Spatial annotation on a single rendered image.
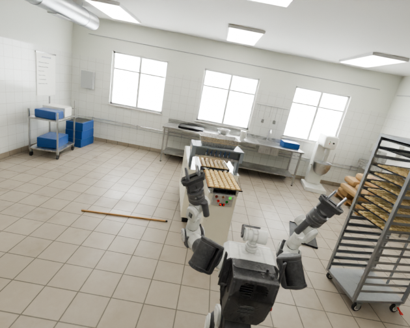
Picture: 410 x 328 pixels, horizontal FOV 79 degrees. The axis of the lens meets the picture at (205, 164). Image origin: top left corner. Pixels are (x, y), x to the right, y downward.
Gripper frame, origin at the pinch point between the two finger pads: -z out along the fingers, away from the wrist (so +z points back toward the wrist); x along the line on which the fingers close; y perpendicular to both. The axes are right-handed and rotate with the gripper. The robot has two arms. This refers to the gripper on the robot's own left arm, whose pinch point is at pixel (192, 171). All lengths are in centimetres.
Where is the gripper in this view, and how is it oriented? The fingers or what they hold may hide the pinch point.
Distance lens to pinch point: 119.3
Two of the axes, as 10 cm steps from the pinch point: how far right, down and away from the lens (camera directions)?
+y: 4.4, 4.6, -7.7
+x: 8.9, -3.3, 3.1
